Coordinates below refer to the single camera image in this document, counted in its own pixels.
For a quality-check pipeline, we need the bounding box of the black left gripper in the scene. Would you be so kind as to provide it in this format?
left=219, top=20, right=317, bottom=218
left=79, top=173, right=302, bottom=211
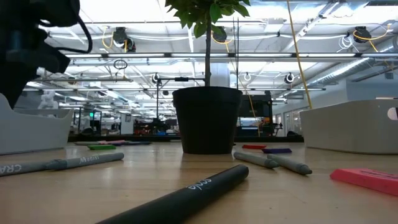
left=0, top=0, right=71, bottom=109

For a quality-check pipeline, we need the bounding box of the grey plastic bin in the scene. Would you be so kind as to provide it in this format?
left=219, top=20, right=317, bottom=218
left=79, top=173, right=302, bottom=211
left=299, top=98, right=398, bottom=156
left=0, top=93, right=75, bottom=156

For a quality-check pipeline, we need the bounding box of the green eraser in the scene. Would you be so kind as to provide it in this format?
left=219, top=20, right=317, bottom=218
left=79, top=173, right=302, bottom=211
left=86, top=144, right=118, bottom=151

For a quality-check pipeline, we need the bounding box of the green plant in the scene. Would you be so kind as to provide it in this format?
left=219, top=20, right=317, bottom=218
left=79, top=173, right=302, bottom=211
left=164, top=0, right=251, bottom=156

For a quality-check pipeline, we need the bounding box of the black pen white lettering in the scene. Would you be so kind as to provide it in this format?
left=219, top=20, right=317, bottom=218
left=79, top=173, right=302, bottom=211
left=95, top=164, right=250, bottom=224

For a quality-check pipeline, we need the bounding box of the grey screw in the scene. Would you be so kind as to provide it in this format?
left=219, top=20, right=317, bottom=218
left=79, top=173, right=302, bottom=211
left=233, top=151, right=280, bottom=170

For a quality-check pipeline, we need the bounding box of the pink eraser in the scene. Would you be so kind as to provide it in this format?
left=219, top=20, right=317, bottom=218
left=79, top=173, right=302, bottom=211
left=329, top=167, right=398, bottom=197

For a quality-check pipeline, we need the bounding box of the white robot figure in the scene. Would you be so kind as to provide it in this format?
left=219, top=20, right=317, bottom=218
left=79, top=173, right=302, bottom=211
left=37, top=90, right=60, bottom=110

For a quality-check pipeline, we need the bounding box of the long ceiling light strip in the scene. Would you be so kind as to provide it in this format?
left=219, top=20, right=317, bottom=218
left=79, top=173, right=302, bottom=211
left=63, top=52, right=398, bottom=58

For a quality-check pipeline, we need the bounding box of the black monitor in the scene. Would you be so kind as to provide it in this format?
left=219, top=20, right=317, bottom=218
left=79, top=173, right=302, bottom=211
left=239, top=94, right=274, bottom=119

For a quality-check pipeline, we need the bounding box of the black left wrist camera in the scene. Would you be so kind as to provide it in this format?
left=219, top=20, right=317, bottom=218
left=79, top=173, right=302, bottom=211
left=30, top=0, right=81, bottom=28

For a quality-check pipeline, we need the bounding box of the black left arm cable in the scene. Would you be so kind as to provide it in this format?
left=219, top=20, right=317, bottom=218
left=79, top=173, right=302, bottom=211
left=39, top=15, right=94, bottom=54

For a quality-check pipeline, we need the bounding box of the black cable ring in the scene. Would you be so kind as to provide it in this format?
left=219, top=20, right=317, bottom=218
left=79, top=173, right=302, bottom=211
left=113, top=58, right=128, bottom=71

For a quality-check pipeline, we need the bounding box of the black hanging cable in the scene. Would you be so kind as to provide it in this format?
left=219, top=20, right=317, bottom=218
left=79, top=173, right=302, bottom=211
left=232, top=17, right=240, bottom=91

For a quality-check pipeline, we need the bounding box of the thin yellow cable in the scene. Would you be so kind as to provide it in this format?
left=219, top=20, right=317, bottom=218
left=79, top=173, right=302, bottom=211
left=238, top=67, right=261, bottom=138

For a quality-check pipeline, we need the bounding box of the thick yellow cable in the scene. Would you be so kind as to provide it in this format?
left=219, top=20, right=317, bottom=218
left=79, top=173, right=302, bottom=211
left=285, top=0, right=313, bottom=110

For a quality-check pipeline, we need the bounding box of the white coiled cable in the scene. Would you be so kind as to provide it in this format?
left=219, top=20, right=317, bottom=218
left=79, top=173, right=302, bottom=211
left=338, top=35, right=354, bottom=50

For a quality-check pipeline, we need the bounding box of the silver ventilation duct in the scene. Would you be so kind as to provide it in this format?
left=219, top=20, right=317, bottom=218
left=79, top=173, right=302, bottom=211
left=306, top=37, right=398, bottom=90

